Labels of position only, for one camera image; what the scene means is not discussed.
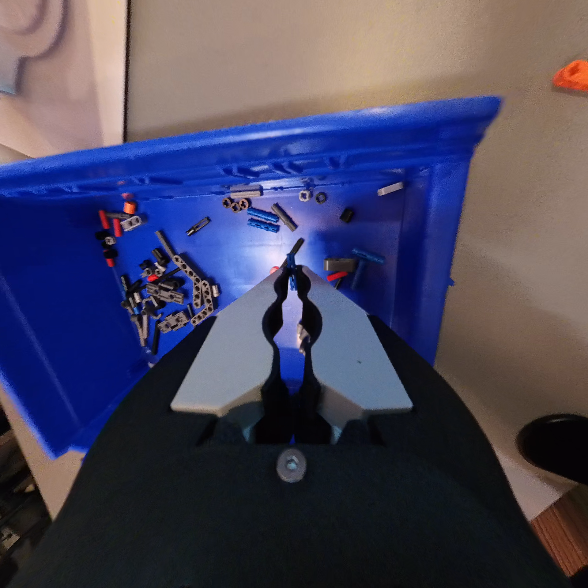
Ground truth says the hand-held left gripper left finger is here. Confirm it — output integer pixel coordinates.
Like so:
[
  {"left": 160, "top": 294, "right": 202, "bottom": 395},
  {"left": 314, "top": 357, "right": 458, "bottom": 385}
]
[{"left": 170, "top": 269, "right": 288, "bottom": 444}]

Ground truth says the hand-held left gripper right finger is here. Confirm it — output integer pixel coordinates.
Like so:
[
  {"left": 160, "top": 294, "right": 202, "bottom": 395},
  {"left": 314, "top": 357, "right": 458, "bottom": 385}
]
[{"left": 294, "top": 266, "right": 414, "bottom": 444}]

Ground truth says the blue bin with tag label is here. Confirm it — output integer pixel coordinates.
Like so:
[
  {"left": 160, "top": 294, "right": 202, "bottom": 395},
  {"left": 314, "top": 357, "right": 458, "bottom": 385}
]
[{"left": 0, "top": 96, "right": 503, "bottom": 460}]

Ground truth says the pile of loose brick parts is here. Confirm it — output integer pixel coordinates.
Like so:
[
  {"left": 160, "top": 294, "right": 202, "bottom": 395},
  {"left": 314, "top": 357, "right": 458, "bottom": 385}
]
[{"left": 94, "top": 177, "right": 405, "bottom": 356}]

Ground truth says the black padded case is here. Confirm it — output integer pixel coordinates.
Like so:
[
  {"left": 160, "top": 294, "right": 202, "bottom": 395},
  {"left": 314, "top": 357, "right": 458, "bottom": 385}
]
[{"left": 516, "top": 413, "right": 588, "bottom": 486}]

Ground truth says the white document stand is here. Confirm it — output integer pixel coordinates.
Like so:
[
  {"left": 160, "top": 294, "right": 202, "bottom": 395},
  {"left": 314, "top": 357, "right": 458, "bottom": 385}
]
[{"left": 0, "top": 0, "right": 130, "bottom": 160}]

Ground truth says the small orange brick beam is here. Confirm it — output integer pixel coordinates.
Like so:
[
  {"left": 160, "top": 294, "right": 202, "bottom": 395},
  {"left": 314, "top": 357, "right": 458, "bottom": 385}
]
[{"left": 552, "top": 60, "right": 588, "bottom": 92}]

